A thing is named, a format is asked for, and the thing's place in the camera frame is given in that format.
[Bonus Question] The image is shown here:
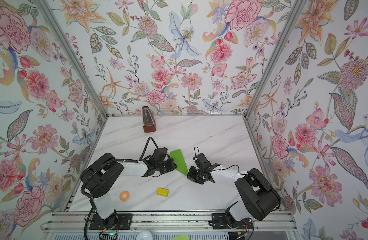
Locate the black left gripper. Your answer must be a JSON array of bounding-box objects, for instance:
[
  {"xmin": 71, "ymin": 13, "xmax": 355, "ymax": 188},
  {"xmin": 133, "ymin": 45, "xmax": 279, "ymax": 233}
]
[{"xmin": 155, "ymin": 158, "xmax": 179, "ymax": 174}]

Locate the aluminium frame post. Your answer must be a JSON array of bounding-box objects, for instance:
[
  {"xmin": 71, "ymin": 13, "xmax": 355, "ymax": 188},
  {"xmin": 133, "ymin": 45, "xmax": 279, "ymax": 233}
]
[
  {"xmin": 32, "ymin": 0, "xmax": 109, "ymax": 118},
  {"xmin": 244, "ymin": 1, "xmax": 306, "ymax": 120}
]

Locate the yellow sponge block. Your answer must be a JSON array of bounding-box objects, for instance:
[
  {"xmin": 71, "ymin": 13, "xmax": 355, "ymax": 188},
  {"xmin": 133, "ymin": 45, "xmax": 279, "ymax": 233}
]
[{"xmin": 157, "ymin": 188, "xmax": 169, "ymax": 197}]

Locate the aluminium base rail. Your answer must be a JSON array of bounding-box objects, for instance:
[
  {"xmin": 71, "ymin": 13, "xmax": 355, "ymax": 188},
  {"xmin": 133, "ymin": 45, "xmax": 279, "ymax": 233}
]
[{"xmin": 41, "ymin": 211, "xmax": 297, "ymax": 233}]

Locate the aluminium frame post left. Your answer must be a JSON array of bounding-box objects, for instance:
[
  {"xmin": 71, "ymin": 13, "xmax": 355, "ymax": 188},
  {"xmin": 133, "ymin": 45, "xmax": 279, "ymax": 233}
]
[{"xmin": 32, "ymin": 0, "xmax": 109, "ymax": 118}]

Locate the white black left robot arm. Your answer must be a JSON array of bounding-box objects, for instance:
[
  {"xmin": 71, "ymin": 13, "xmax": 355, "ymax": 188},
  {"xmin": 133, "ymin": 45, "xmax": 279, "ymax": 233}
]
[{"xmin": 80, "ymin": 148, "xmax": 178, "ymax": 221}]

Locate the green square paper sheet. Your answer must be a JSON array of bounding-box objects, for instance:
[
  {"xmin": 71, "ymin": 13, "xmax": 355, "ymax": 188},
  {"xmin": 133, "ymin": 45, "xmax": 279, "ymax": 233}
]
[{"xmin": 170, "ymin": 149, "xmax": 188, "ymax": 176}]

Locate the aluminium frame post right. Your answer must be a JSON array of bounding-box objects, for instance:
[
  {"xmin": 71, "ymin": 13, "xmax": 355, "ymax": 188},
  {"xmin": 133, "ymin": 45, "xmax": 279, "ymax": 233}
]
[{"xmin": 244, "ymin": 1, "xmax": 306, "ymax": 120}]

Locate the brown wooden metronome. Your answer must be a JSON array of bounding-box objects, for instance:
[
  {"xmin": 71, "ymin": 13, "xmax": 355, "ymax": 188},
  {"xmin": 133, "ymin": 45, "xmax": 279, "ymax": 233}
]
[{"xmin": 142, "ymin": 106, "xmax": 157, "ymax": 133}]

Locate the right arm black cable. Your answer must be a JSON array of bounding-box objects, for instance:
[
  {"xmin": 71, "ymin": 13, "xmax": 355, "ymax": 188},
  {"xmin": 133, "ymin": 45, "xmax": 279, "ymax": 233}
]
[{"xmin": 215, "ymin": 164, "xmax": 241, "ymax": 175}]

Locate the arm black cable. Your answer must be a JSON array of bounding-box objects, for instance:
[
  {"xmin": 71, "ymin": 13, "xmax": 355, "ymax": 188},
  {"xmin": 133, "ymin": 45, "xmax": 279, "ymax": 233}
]
[
  {"xmin": 138, "ymin": 136, "xmax": 159, "ymax": 163},
  {"xmin": 215, "ymin": 164, "xmax": 241, "ymax": 175}
]

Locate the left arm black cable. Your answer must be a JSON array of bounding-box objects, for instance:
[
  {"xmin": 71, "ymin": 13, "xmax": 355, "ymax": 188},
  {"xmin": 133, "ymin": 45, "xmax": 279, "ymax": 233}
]
[{"xmin": 138, "ymin": 136, "xmax": 159, "ymax": 163}]

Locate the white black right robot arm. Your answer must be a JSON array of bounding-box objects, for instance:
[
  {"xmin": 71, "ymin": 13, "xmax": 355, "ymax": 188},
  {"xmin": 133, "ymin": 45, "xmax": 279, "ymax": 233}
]
[{"xmin": 187, "ymin": 153, "xmax": 281, "ymax": 224}]

